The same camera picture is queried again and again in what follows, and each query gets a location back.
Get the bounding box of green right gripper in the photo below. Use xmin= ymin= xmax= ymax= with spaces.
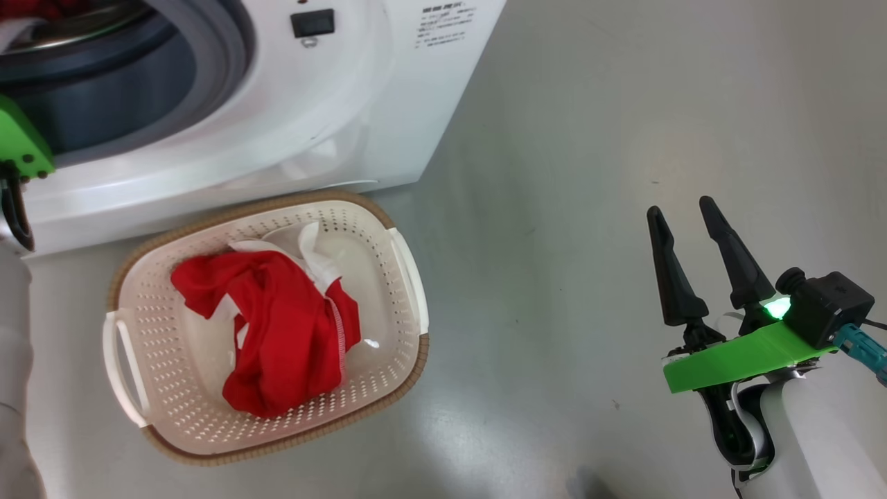
xmin=647 ymin=196 xmax=836 ymax=482

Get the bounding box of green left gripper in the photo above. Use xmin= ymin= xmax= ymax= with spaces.
xmin=0 ymin=94 xmax=56 ymax=252

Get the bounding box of red garment white trim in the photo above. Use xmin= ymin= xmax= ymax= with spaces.
xmin=0 ymin=0 xmax=91 ymax=49
xmin=170 ymin=222 xmax=362 ymax=420

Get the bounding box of stainless steel washing machine drum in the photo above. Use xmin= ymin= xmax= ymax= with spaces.
xmin=0 ymin=0 xmax=150 ymax=56

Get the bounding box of white front-load washing machine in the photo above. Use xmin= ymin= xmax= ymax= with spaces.
xmin=0 ymin=0 xmax=507 ymax=259

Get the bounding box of cream basket brown rim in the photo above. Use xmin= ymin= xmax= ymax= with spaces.
xmin=103 ymin=192 xmax=430 ymax=466

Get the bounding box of teal right cable connector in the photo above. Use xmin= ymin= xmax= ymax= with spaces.
xmin=832 ymin=324 xmax=887 ymax=385

